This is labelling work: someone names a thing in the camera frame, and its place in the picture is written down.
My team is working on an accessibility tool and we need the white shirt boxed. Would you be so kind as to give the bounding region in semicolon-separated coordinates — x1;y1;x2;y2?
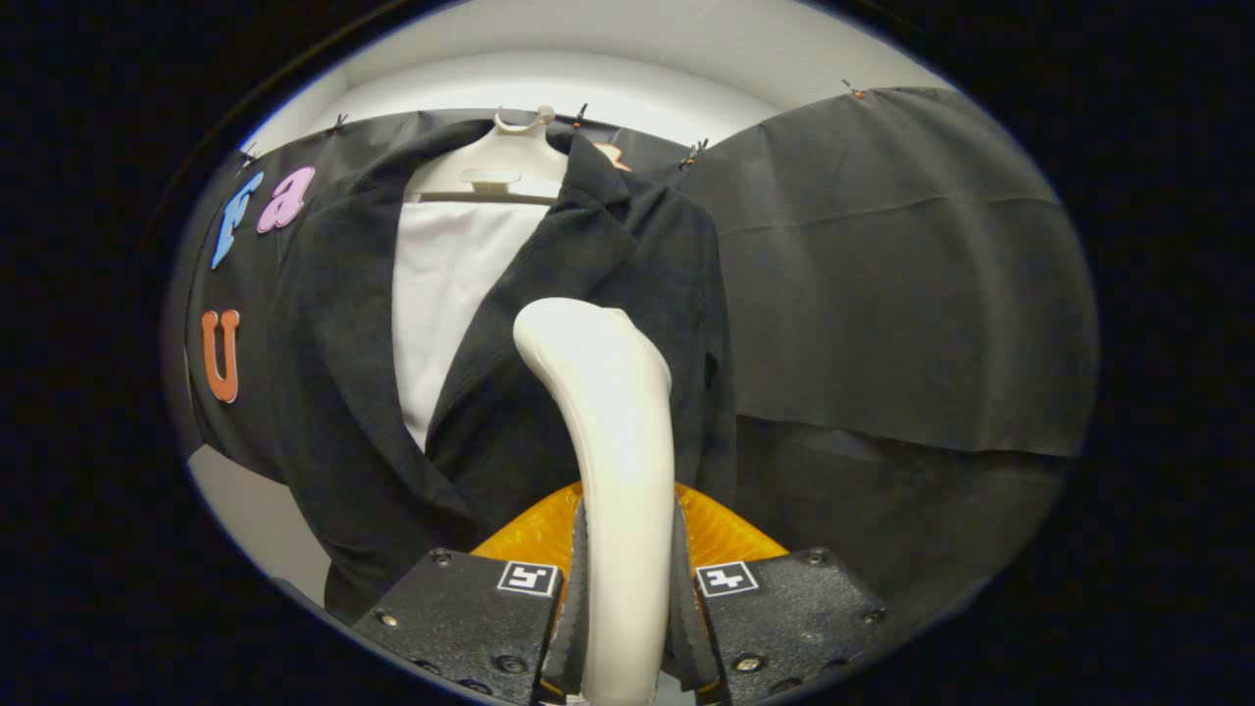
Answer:
392;201;550;452

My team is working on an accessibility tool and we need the black backdrop cloth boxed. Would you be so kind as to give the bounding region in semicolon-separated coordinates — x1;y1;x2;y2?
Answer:
181;86;1099;629

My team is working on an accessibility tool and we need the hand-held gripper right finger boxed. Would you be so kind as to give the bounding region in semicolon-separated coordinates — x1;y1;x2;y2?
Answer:
670;480;888;702

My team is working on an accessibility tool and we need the white clothes hanger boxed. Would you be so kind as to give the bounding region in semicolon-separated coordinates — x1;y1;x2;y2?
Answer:
404;105;572;207

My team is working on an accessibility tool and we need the row of black clips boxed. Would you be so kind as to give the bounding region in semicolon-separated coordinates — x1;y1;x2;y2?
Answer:
235;78;869;170

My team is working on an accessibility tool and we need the white garment steamer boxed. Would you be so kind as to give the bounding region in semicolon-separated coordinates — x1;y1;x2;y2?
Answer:
513;297;678;705

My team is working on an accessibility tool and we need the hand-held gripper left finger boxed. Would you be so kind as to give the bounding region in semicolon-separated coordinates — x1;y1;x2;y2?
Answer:
353;480;589;705

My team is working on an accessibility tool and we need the black jacket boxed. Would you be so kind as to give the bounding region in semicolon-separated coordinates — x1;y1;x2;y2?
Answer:
270;118;738;624

